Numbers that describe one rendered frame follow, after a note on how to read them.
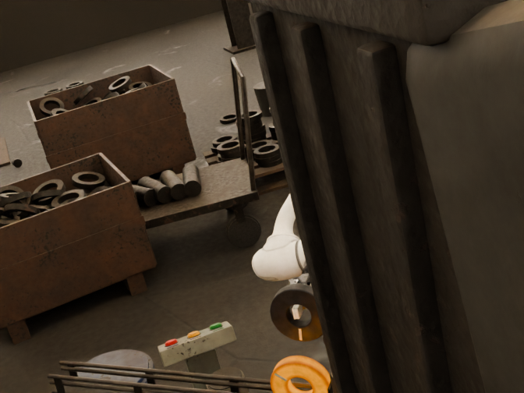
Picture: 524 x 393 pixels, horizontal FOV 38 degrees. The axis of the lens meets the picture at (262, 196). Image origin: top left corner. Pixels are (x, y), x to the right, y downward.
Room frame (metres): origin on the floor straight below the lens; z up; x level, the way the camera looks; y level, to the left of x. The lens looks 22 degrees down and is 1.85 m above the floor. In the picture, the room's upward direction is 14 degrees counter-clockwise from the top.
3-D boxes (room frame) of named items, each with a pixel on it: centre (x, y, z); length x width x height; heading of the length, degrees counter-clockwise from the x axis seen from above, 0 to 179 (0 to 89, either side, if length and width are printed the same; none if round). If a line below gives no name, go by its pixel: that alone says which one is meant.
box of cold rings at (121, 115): (5.64, 1.00, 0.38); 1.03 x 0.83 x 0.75; 105
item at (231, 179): (4.21, 0.54, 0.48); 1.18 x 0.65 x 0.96; 92
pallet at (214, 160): (5.10, -0.29, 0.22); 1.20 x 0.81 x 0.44; 97
